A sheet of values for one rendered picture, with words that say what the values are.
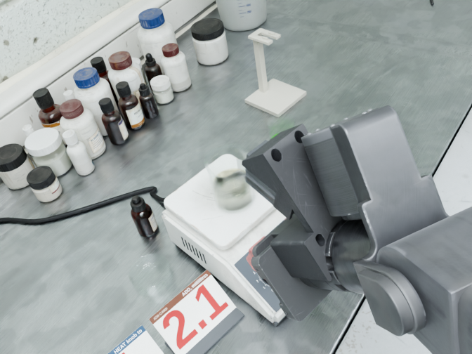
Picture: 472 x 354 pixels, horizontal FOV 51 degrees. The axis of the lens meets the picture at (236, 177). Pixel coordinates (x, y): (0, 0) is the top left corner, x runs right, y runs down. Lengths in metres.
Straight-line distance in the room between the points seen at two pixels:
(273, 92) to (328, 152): 0.61
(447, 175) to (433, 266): 0.52
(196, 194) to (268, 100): 0.32
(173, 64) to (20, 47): 0.27
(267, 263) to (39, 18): 0.70
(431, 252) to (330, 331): 0.35
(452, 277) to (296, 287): 0.19
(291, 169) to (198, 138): 0.51
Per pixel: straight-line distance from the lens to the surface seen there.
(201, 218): 0.61
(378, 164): 0.31
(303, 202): 0.36
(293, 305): 0.42
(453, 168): 0.79
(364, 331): 0.61
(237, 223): 0.59
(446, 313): 0.26
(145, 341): 0.60
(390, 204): 0.31
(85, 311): 0.69
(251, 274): 0.59
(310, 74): 0.98
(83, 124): 0.85
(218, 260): 0.60
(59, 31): 1.01
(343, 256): 0.36
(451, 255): 0.27
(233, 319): 0.62
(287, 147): 0.36
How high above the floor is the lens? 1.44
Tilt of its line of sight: 44 degrees down
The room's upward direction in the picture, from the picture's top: 11 degrees counter-clockwise
